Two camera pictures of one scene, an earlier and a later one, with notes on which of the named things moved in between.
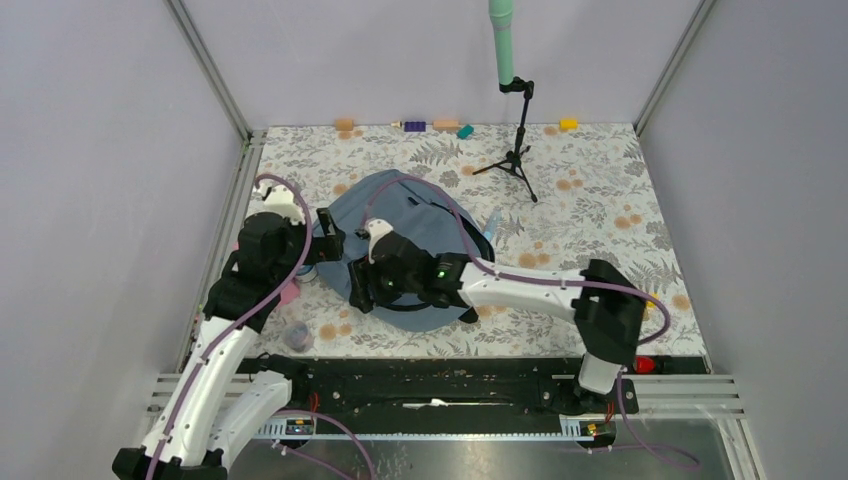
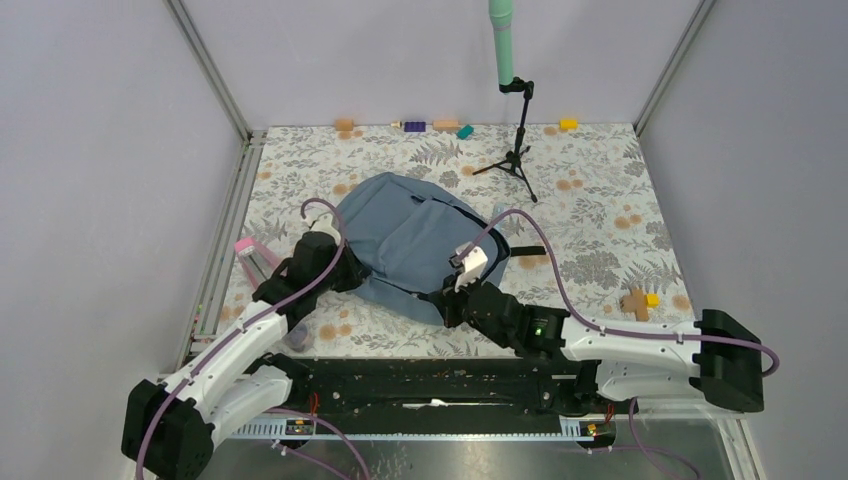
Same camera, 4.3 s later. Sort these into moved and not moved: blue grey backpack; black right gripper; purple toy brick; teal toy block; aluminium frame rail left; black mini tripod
Moved: blue grey backpack; black right gripper
Not moved: aluminium frame rail left; teal toy block; black mini tripod; purple toy brick
